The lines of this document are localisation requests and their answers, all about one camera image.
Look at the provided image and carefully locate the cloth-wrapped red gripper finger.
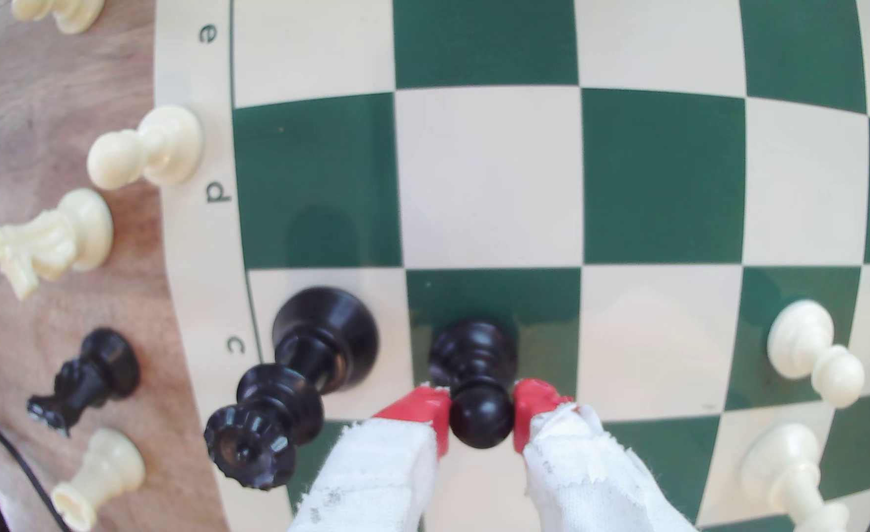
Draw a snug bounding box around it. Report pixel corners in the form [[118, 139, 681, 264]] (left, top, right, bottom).
[[289, 384, 452, 532], [513, 378, 698, 532]]

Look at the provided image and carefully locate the black chess pawn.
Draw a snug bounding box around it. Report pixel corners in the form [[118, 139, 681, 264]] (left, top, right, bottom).
[[428, 319, 519, 450]]

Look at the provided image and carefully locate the black chess queen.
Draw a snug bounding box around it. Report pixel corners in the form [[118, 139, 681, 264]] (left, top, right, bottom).
[[203, 286, 380, 491]]

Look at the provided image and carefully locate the white chess pawn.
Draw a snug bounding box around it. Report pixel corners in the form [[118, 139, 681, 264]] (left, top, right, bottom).
[[739, 423, 851, 532], [86, 105, 204, 192], [766, 299, 866, 409]]

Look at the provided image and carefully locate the white chess rook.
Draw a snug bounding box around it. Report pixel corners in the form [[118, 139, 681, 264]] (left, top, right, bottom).
[[51, 427, 146, 532]]

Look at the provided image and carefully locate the black chess knight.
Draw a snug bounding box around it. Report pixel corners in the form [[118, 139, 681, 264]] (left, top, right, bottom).
[[26, 327, 141, 437]]

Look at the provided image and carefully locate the green and cream chess board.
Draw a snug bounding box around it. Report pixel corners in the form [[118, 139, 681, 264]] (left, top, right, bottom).
[[153, 0, 870, 532]]

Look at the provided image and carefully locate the white chess knight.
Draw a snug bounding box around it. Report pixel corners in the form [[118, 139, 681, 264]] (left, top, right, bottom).
[[0, 188, 114, 301]]

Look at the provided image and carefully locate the white chess piece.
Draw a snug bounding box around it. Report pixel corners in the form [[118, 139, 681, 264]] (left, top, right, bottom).
[[11, 0, 106, 35]]

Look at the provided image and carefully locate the thin black cable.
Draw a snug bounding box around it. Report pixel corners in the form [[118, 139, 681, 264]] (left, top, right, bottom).
[[0, 395, 74, 532]]

